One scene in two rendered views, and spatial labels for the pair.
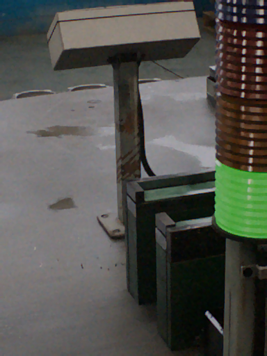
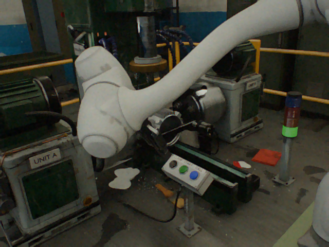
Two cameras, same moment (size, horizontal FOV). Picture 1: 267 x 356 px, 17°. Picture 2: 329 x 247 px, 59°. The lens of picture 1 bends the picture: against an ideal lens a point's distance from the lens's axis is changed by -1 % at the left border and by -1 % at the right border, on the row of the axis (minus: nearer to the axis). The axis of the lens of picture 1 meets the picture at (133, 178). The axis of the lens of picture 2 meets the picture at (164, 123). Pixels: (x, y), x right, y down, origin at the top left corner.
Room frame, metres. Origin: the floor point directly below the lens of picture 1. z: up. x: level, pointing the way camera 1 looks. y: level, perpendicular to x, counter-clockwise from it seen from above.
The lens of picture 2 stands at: (1.47, 0.77, 1.58)
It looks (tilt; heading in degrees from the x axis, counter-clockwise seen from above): 22 degrees down; 248
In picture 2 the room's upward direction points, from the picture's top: 3 degrees counter-clockwise
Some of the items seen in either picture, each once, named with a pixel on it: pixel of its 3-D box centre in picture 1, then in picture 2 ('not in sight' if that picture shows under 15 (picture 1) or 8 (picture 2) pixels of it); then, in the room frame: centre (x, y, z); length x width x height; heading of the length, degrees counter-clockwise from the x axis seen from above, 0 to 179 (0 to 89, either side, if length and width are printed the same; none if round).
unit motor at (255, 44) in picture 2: not in sight; (239, 75); (0.37, -0.67, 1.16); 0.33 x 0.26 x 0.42; 17
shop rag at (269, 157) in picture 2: not in sight; (267, 156); (0.46, -0.28, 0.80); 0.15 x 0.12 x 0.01; 31
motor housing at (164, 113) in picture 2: not in sight; (157, 125); (0.99, -0.51, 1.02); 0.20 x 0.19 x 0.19; 107
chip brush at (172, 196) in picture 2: not in sight; (169, 195); (1.06, -0.21, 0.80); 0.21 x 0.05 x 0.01; 102
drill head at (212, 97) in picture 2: not in sight; (201, 104); (0.67, -0.61, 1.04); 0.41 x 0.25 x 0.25; 17
